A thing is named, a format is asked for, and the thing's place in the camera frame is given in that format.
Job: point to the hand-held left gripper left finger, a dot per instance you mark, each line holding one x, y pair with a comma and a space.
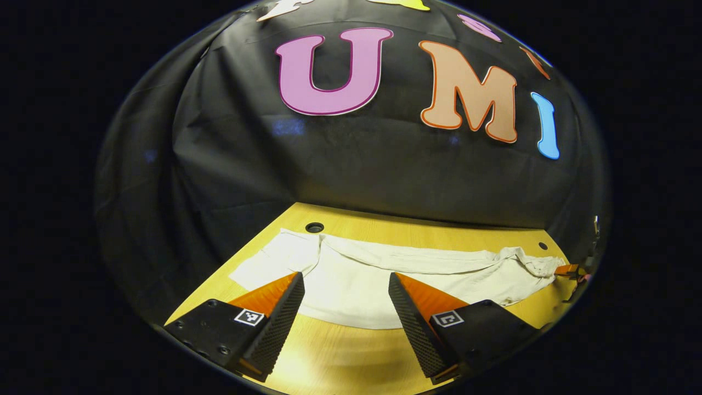
279, 329

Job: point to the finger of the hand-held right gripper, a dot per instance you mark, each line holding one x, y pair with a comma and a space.
567, 269

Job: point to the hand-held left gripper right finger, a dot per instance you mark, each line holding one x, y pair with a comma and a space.
419, 334

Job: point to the white jeans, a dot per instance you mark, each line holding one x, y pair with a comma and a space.
351, 285

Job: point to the black backdrop cloth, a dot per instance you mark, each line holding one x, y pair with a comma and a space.
356, 164

